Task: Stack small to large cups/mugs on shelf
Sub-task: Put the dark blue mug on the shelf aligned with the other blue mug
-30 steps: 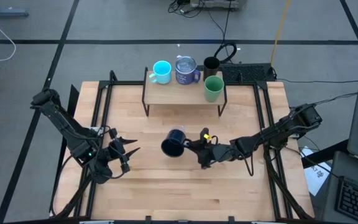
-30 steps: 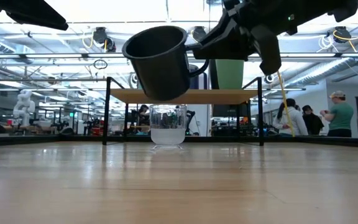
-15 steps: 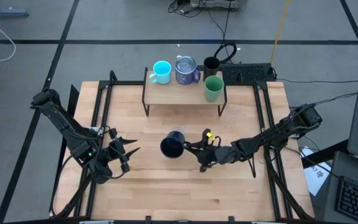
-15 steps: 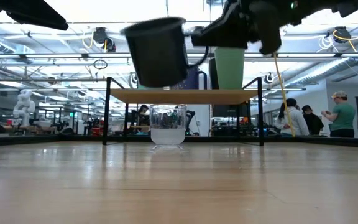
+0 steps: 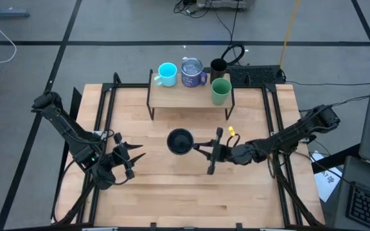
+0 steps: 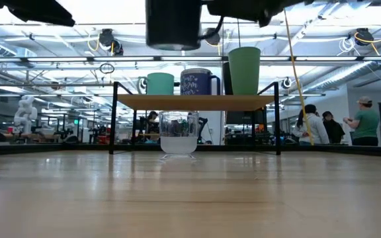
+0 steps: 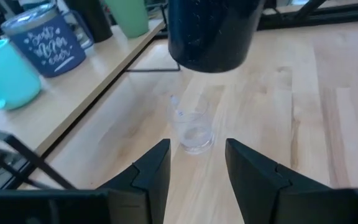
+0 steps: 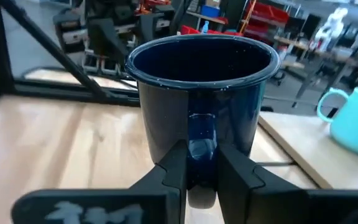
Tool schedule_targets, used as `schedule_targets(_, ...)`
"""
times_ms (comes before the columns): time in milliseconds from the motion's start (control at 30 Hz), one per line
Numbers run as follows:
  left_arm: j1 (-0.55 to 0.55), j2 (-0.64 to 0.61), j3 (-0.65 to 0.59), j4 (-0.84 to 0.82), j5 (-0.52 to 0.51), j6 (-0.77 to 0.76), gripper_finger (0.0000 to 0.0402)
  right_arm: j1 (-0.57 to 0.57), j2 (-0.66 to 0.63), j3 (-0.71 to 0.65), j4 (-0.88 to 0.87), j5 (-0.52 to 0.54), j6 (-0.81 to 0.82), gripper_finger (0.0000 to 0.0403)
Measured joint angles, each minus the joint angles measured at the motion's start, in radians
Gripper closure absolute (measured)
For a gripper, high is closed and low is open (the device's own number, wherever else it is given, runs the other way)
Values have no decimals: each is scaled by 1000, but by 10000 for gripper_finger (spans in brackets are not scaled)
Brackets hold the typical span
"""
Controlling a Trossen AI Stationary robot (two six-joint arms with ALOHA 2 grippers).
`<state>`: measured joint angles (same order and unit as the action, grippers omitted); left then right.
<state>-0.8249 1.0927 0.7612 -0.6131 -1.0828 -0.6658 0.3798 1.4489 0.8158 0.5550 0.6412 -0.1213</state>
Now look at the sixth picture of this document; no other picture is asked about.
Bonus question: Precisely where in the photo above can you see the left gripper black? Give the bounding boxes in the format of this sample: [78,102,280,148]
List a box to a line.
[0,0,76,27]

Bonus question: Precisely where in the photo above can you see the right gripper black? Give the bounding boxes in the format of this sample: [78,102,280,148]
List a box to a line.
[206,0,310,28]

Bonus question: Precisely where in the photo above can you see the green plastic cup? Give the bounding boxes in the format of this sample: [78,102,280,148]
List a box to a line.
[228,46,262,96]

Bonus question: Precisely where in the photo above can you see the dark blue enamel mug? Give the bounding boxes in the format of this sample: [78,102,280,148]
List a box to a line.
[145,0,225,52]

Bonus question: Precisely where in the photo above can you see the black tumbler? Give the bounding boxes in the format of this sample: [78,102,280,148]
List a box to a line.
[222,61,233,96]

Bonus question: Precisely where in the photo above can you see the purple steel mug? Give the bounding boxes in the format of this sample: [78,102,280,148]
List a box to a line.
[180,68,221,96]

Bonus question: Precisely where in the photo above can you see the turquoise mug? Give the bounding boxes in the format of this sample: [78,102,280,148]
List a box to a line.
[136,72,175,96]

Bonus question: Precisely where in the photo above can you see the clear glass cup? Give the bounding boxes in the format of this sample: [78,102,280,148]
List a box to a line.
[159,110,200,155]

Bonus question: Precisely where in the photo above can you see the wooden shelf black metal legs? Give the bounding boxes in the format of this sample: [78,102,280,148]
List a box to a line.
[108,81,281,156]

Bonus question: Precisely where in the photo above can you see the white robot figure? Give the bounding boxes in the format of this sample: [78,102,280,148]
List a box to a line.
[13,95,38,135]

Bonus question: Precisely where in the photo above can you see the person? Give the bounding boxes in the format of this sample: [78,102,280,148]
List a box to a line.
[342,96,380,147]
[146,110,161,135]
[321,110,346,145]
[292,104,330,146]

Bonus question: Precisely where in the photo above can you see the yellow cable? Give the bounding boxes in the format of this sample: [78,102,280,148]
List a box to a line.
[282,9,314,146]

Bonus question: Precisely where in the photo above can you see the black metal table frame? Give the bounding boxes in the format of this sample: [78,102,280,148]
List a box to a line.
[0,143,381,158]

